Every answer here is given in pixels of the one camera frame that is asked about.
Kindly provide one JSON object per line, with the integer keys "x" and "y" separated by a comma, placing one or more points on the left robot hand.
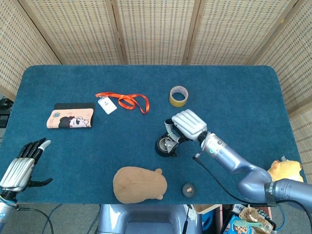
{"x": 17, "y": 170}

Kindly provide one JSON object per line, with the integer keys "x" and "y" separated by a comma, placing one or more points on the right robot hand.
{"x": 190, "y": 124}

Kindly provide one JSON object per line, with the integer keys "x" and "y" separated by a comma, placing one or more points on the black teapot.
{"x": 161, "y": 151}

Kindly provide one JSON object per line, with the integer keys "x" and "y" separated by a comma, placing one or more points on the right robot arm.
{"x": 251, "y": 180}

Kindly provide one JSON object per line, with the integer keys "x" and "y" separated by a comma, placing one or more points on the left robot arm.
{"x": 5, "y": 209}

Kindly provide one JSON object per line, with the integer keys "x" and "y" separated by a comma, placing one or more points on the black teapot lid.
{"x": 186, "y": 192}

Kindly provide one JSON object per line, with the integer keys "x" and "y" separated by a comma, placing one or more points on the gold foil snack pouch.
{"x": 258, "y": 219}

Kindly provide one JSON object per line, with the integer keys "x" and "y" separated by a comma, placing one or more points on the yellow packing tape roll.
{"x": 175, "y": 102}

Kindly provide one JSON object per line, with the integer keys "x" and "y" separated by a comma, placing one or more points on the blue carpet table cover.
{"x": 219, "y": 97}

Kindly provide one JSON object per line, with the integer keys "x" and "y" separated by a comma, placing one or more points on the black floor equipment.
{"x": 3, "y": 114}

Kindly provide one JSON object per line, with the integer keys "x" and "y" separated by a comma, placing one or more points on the rolled cartoon mouse pad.
{"x": 70, "y": 119}

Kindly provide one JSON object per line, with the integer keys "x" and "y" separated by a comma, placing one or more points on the brown plush capybara toy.
{"x": 139, "y": 185}

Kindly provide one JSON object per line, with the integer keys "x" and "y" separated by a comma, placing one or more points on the white ID badge holder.
{"x": 107, "y": 106}

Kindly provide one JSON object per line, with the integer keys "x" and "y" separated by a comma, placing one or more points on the wooden tray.
{"x": 204, "y": 209}

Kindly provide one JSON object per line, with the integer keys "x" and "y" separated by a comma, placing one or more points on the woven folding screen panel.
{"x": 156, "y": 31}
{"x": 295, "y": 61}
{"x": 22, "y": 48}
{"x": 234, "y": 31}
{"x": 78, "y": 31}

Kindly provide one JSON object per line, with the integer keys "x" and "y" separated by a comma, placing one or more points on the grey-blue robot torso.
{"x": 146, "y": 219}

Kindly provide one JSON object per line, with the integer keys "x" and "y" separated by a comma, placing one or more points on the yellow plush toy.
{"x": 287, "y": 168}

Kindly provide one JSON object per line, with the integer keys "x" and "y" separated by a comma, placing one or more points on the blue cookie box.
{"x": 230, "y": 226}

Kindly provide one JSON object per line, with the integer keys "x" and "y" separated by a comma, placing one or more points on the green comb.
{"x": 243, "y": 223}

